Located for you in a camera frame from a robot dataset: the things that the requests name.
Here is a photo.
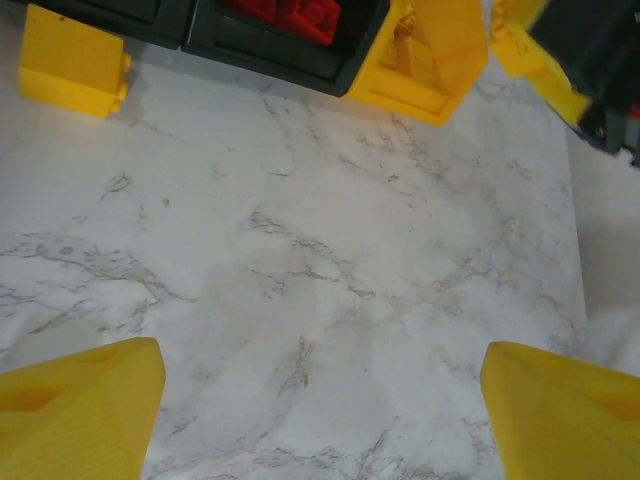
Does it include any red lego brick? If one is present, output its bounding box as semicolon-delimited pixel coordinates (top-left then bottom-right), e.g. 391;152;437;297
294;0;347;47

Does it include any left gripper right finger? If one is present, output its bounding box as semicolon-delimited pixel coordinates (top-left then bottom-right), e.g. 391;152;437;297
482;341;640;480

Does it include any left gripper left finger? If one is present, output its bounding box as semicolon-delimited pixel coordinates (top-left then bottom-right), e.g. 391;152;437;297
0;337;166;480

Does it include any yellow plastic bin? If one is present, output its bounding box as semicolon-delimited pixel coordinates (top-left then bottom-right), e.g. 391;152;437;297
344;0;489;126

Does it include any tall yellow lego brick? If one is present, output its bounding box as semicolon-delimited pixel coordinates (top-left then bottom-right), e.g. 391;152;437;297
18;2;137;121

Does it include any black plastic bin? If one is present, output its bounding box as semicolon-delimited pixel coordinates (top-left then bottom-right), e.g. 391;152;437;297
27;0;191;51
180;0;391;99

